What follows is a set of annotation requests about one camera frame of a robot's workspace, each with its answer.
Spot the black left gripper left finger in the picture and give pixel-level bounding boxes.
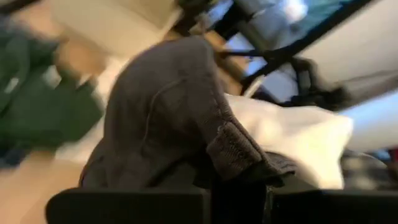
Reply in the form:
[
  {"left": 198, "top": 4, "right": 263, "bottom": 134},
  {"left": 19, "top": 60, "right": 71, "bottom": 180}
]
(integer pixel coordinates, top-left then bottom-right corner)
[{"left": 45, "top": 187, "right": 212, "bottom": 224}]

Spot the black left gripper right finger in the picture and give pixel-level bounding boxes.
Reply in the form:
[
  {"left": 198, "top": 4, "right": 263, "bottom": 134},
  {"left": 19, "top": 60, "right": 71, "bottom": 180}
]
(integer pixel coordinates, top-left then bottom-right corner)
[{"left": 270, "top": 189, "right": 398, "bottom": 224}]

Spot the white shirt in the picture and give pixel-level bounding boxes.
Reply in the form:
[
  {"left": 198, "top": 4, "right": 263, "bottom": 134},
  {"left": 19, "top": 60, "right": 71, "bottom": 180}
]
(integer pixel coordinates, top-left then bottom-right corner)
[{"left": 55, "top": 57, "right": 354, "bottom": 190}]

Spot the dark grey garment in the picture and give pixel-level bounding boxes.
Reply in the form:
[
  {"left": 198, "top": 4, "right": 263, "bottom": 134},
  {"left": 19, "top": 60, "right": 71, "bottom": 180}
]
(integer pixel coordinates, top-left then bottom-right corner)
[{"left": 79, "top": 35, "right": 296, "bottom": 190}]

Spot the dark green shirt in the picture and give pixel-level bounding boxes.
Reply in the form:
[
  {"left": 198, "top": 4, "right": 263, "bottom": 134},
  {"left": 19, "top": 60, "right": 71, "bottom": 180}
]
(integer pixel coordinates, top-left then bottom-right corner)
[{"left": 0, "top": 18, "right": 105, "bottom": 153}]

